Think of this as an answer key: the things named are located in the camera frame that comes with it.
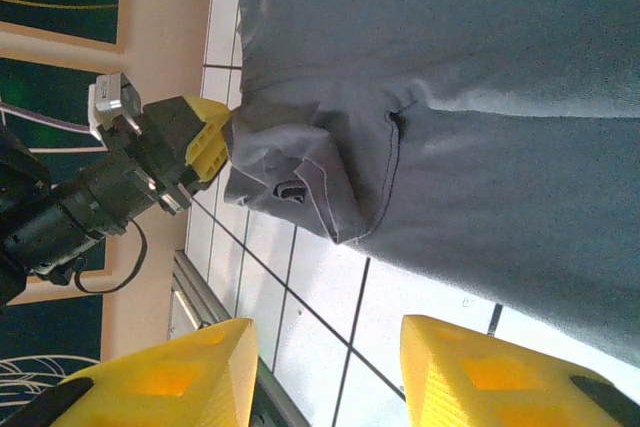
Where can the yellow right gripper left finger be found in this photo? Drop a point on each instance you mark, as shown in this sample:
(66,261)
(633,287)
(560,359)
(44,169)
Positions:
(165,387)

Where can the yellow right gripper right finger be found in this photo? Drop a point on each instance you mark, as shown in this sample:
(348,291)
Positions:
(490,387)

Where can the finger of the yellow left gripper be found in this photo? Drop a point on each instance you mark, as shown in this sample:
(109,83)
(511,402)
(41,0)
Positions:
(207,159)
(205,117)

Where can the grey t-shirt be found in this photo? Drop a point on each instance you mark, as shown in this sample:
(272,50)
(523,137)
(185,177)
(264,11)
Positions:
(475,122)

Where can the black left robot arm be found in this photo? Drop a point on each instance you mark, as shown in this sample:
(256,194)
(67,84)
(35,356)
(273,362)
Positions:
(30,227)

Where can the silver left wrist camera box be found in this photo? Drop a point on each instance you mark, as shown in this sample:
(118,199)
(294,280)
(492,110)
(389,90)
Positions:
(112,97)

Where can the aluminium table frame rail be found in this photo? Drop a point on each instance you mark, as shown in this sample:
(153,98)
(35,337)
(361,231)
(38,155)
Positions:
(200,297)

